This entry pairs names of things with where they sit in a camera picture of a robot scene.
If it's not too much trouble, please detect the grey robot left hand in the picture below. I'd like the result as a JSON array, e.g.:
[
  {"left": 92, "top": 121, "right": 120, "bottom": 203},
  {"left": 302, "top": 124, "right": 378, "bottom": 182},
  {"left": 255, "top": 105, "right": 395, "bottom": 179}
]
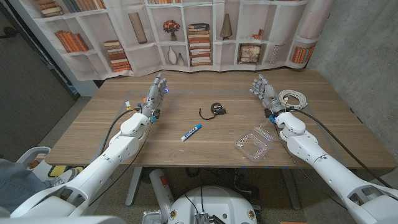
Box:
[{"left": 141, "top": 73, "right": 169, "bottom": 121}]

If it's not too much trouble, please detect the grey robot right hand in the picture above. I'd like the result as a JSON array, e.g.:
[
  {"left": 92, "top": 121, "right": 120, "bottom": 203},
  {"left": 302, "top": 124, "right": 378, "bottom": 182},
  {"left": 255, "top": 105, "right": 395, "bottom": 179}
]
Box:
[{"left": 249, "top": 73, "right": 285, "bottom": 117}]

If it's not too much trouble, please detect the white Ethernet cable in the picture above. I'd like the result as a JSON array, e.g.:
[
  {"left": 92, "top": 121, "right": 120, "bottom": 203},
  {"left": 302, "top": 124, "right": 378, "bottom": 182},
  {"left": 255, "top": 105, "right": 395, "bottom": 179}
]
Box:
[{"left": 277, "top": 89, "right": 308, "bottom": 111}]

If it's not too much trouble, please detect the blue and white marker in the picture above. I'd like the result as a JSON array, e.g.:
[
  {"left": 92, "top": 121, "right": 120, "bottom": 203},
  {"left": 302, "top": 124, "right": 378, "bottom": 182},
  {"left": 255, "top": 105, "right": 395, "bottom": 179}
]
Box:
[{"left": 180, "top": 124, "right": 203, "bottom": 142}]

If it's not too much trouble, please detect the black tape measure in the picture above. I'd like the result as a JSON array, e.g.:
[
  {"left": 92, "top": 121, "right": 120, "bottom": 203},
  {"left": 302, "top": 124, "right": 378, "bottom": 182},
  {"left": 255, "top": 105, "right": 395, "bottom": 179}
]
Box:
[{"left": 198, "top": 102, "right": 227, "bottom": 121}]

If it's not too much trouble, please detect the clear plastic clamshell container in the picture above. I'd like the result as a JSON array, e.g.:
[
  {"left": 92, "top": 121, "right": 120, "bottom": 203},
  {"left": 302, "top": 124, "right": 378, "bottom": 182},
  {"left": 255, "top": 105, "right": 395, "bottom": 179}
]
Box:
[{"left": 235, "top": 119, "right": 277, "bottom": 162}]

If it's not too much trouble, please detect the white table leg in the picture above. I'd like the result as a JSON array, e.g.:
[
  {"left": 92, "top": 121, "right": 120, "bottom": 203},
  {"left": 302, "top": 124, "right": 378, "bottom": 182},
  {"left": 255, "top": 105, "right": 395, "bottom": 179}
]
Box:
[
  {"left": 125, "top": 167, "right": 143, "bottom": 207},
  {"left": 281, "top": 167, "right": 302, "bottom": 211}
]

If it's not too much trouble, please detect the printed bookshelf backdrop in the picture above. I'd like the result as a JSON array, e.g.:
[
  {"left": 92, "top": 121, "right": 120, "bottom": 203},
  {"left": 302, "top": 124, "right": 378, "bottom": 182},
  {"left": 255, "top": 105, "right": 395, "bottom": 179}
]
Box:
[{"left": 9, "top": 0, "right": 335, "bottom": 82}]

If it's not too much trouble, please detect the yellow and black object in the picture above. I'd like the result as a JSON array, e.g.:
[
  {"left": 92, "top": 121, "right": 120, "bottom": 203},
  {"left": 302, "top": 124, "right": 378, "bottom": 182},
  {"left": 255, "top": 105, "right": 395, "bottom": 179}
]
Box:
[{"left": 48, "top": 164, "right": 85, "bottom": 178}]

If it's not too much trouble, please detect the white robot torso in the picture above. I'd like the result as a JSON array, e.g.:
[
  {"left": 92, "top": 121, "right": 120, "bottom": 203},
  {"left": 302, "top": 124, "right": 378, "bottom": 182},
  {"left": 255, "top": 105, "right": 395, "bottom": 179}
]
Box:
[{"left": 167, "top": 185, "right": 258, "bottom": 224}]

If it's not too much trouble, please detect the white chair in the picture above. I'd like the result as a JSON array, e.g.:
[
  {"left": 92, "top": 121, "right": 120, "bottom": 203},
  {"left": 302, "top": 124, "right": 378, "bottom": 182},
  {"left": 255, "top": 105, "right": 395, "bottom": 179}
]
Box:
[{"left": 16, "top": 146, "right": 52, "bottom": 182}]

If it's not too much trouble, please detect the person in blue jeans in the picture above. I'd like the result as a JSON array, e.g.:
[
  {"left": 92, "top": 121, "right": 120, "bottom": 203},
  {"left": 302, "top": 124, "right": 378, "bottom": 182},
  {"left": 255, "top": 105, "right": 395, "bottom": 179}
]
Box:
[{"left": 0, "top": 158, "right": 78, "bottom": 214}]

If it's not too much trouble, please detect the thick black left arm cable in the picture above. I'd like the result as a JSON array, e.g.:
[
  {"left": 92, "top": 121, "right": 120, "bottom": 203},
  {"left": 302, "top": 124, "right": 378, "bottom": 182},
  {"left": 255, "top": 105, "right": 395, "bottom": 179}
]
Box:
[{"left": 98, "top": 107, "right": 143, "bottom": 156}]

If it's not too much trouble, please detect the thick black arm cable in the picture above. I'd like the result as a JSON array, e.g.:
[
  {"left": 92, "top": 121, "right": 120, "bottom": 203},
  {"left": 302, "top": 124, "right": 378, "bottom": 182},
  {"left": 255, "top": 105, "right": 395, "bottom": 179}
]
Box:
[
  {"left": 98, "top": 107, "right": 143, "bottom": 156},
  {"left": 285, "top": 107, "right": 393, "bottom": 189}
]

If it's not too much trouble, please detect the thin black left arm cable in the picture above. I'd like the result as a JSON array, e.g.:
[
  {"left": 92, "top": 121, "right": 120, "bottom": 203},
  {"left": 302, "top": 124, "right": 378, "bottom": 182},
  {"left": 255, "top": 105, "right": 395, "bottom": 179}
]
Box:
[{"left": 88, "top": 123, "right": 153, "bottom": 207}]

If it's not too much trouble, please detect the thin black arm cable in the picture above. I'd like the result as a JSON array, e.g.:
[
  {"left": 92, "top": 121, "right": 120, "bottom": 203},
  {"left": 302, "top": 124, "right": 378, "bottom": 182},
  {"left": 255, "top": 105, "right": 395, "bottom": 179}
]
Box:
[
  {"left": 88, "top": 123, "right": 153, "bottom": 207},
  {"left": 275, "top": 123, "right": 348, "bottom": 210}
]

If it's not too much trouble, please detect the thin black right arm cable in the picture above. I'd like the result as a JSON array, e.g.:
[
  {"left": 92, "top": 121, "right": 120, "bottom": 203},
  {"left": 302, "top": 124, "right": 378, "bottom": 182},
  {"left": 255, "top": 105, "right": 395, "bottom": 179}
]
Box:
[{"left": 275, "top": 123, "right": 348, "bottom": 210}]

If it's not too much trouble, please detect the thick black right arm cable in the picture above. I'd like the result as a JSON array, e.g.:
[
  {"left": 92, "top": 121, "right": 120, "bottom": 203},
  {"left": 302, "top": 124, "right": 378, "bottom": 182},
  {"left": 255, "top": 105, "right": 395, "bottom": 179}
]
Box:
[{"left": 285, "top": 107, "right": 393, "bottom": 189}]

